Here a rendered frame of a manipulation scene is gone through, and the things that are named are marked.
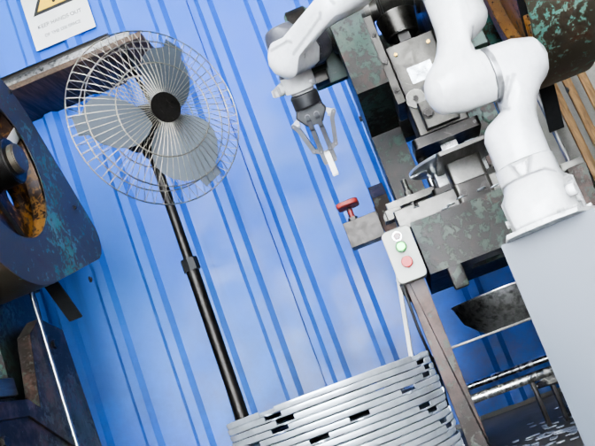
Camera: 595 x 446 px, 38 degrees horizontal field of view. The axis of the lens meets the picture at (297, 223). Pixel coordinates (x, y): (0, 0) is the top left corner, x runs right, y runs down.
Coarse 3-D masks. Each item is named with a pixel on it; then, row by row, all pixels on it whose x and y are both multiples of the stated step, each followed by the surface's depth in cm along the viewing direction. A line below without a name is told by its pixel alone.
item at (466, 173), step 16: (464, 144) 222; (480, 144) 226; (448, 160) 230; (464, 160) 233; (480, 160) 232; (448, 176) 235; (464, 176) 232; (480, 176) 232; (464, 192) 231; (480, 192) 231
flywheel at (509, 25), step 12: (492, 0) 287; (504, 0) 280; (492, 12) 287; (504, 12) 284; (516, 12) 270; (504, 24) 283; (516, 24) 276; (528, 24) 262; (504, 36) 284; (516, 36) 278; (528, 36) 268
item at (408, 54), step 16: (432, 32) 250; (400, 48) 250; (416, 48) 250; (432, 48) 249; (400, 64) 250; (416, 64) 249; (432, 64) 248; (400, 80) 249; (416, 80) 248; (416, 96) 245; (416, 112) 247; (432, 112) 243; (464, 112) 245; (416, 128) 246; (432, 128) 245
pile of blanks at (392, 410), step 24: (360, 384) 104; (384, 384) 105; (408, 384) 107; (432, 384) 111; (288, 408) 104; (312, 408) 103; (336, 408) 103; (360, 408) 103; (384, 408) 104; (408, 408) 105; (432, 408) 117; (240, 432) 110; (264, 432) 106; (288, 432) 104; (312, 432) 103; (336, 432) 102; (360, 432) 103; (384, 432) 103; (408, 432) 104; (432, 432) 106; (456, 432) 117
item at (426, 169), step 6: (486, 150) 242; (432, 156) 227; (426, 162) 229; (432, 162) 231; (414, 168) 233; (420, 168) 233; (426, 168) 236; (432, 168) 239; (414, 174) 238; (420, 174) 241; (426, 174) 244; (432, 174) 247
